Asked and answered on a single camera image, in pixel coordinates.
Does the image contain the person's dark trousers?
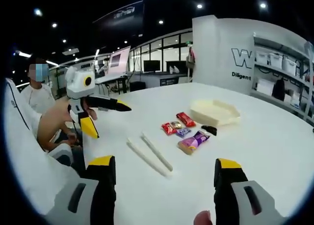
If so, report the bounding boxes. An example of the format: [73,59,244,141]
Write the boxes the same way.
[52,129,85,173]

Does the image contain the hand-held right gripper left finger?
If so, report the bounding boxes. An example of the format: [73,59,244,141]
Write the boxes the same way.
[45,155,116,225]

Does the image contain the cream container tray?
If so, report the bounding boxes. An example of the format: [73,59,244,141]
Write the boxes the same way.
[189,99,241,126]

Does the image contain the person's right hand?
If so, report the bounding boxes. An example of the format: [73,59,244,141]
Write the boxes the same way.
[193,210,214,225]

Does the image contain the white partition panel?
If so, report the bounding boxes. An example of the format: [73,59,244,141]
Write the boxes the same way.
[192,15,256,96]

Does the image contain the small red food packet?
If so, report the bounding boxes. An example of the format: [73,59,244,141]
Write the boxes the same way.
[161,122,178,137]

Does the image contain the pink display screen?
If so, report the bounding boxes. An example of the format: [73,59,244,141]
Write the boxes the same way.
[107,46,131,76]

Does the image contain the person's left hand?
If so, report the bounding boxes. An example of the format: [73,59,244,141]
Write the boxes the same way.
[82,100,99,121]

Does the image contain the small purple food packet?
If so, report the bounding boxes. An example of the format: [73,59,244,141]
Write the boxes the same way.
[176,127,192,139]

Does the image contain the black monitor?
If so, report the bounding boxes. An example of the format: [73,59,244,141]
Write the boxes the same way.
[143,60,161,73]

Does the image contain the black backpack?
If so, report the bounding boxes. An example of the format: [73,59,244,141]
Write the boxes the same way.
[271,78,287,102]

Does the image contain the white food tongs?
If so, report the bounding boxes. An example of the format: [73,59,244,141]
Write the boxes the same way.
[126,131,174,178]

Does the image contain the hanging bag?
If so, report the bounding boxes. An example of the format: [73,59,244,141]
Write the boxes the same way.
[185,46,197,70]

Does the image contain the dark counter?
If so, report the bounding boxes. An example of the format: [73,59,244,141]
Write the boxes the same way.
[129,71,193,89]

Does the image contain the black food packet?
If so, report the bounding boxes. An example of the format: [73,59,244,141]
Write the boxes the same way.
[201,124,218,137]

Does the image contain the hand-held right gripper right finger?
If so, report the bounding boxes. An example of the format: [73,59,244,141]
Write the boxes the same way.
[213,158,290,225]

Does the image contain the black chair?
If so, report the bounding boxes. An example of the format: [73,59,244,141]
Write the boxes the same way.
[129,81,148,93]

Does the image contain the large purple bread food packet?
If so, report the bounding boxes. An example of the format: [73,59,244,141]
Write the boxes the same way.
[177,130,211,157]

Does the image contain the dark hanging banner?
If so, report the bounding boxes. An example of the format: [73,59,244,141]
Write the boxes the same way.
[92,0,145,37]

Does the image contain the white table with black legs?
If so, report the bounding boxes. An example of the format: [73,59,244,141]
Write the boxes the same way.
[94,73,131,95]

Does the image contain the flat white box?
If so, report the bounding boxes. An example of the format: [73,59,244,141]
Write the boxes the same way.
[256,78,274,96]

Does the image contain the white storage box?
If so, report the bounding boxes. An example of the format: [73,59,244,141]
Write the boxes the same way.
[282,56,299,76]
[268,53,284,69]
[256,51,271,65]

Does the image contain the grey shelf rack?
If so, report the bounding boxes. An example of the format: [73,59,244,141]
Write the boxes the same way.
[252,31,314,124]

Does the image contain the long red food packet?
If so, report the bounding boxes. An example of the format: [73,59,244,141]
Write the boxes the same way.
[176,112,197,128]

